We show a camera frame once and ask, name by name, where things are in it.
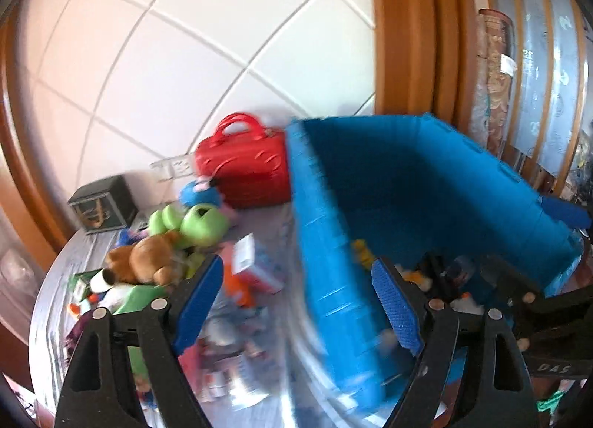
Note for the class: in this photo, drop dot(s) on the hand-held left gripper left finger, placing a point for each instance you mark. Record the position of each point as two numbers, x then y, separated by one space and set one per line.
199 303

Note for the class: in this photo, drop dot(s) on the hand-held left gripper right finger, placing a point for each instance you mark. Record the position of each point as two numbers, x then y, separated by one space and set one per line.
398 307

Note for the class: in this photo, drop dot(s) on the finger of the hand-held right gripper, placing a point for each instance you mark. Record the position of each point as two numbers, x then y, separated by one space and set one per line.
539 303
565 211

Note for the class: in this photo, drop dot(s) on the yellow plastic toy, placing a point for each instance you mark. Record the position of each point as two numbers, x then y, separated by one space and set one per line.
363 254

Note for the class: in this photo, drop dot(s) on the white plush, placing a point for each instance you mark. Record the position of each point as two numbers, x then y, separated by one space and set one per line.
463 303

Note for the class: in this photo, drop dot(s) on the blue plastic crate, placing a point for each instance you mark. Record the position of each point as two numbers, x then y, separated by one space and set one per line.
324 270

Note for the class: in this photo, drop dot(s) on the grey mouse plush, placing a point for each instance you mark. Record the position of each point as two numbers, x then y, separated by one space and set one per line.
224 326

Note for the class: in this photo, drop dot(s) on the orange plush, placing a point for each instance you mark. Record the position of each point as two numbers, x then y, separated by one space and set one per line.
238 289

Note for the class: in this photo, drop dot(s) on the green cloth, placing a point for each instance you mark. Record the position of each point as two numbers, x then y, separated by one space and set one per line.
552 405

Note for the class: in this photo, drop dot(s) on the green flat plush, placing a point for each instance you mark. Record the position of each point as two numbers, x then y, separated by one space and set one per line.
139 298

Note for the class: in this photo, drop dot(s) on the red box with white tag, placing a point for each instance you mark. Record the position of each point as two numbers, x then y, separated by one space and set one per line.
259 277

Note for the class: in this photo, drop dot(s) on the white and pink box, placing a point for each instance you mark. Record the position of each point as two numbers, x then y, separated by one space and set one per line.
222 368

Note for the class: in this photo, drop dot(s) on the brown teddy bear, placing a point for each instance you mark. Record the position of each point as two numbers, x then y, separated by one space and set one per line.
148 256

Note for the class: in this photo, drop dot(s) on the green frog plush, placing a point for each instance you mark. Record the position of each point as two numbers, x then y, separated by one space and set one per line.
204 224

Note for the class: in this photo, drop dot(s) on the white paper roll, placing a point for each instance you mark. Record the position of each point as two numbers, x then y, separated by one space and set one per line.
104 280

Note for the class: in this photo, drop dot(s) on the light blue cloth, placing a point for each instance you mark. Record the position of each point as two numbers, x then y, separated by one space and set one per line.
282 363

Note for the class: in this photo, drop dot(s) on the blue and pink plush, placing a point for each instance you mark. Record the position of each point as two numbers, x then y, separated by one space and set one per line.
204 196

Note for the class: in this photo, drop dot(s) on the small green box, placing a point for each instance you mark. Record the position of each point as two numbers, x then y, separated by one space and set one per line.
82 283

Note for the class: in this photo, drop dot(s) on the dark green gift box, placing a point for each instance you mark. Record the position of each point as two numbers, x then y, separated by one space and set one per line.
116 198

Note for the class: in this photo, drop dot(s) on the red toy suitcase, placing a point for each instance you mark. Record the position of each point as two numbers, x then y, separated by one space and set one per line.
250 173

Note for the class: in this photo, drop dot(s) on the rolled patterned carpet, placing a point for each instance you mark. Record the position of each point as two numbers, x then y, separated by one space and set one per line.
493 85

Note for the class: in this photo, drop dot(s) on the wooden frosted glass partition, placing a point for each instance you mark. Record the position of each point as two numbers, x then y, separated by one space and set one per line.
546 62

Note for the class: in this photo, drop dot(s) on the clear plastic bag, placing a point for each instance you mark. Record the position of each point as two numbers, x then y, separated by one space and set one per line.
14 270

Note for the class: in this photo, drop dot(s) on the wooden pillar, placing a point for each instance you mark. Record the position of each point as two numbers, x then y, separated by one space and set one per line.
412 39

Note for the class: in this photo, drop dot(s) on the white wall socket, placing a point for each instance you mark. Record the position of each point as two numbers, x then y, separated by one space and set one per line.
183 165

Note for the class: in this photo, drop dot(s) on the curved wooden wall trim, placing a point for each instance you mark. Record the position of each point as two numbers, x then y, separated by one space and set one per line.
23 168

